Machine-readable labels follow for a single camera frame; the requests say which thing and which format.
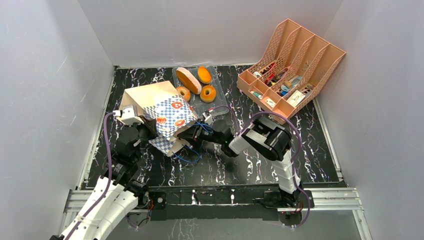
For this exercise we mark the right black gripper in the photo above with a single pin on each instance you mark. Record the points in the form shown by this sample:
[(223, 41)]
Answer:
[(196, 133)]

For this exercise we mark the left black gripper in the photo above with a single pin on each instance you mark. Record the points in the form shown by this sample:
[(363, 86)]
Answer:
[(150, 125)]

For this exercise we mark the brown checkered paper bag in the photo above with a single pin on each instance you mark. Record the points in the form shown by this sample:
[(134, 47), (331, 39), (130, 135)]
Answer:
[(163, 103)]

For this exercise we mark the sugared orange fake donut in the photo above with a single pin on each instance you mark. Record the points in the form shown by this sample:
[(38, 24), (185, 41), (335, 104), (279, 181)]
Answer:
[(184, 92)]

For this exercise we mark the round orange fake bun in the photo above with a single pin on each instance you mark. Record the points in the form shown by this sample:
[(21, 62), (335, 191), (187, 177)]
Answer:
[(203, 75)]

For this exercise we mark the pink sugared bread slice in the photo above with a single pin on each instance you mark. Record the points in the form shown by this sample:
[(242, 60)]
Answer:
[(189, 80)]

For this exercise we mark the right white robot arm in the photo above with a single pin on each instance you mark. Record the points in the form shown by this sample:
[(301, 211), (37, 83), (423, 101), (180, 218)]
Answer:
[(269, 139)]

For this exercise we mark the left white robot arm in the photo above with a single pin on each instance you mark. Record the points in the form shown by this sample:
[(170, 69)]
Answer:
[(116, 192)]

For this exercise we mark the pink file organizer rack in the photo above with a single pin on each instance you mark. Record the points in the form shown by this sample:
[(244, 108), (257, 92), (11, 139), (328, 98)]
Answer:
[(293, 70)]

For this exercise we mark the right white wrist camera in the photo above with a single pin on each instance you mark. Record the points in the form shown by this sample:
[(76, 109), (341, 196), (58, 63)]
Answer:
[(207, 117)]

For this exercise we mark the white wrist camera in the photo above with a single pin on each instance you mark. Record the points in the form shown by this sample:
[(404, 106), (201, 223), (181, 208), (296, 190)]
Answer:
[(207, 117), (128, 115)]

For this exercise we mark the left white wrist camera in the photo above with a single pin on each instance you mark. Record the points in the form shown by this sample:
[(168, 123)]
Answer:
[(128, 115)]

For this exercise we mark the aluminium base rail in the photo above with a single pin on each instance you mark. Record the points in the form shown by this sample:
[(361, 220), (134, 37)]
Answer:
[(243, 197)]

